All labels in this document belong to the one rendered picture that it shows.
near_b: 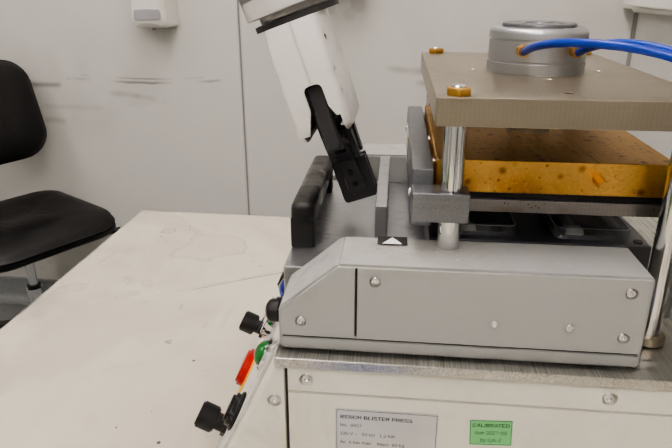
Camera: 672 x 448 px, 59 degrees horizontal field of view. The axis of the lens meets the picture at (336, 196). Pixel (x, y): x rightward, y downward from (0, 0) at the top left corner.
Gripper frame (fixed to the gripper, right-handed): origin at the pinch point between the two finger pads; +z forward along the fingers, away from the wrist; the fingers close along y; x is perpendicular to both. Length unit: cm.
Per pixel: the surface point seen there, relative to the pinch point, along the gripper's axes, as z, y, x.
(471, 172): -0.6, 10.2, 9.9
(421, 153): -2.3, 7.5, 6.8
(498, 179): 0.6, 10.2, 11.6
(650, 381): 14.8, 17.3, 17.0
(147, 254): 12, -34, -44
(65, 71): -26, -141, -106
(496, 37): -8.1, 1.5, 15.1
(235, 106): 4, -139, -54
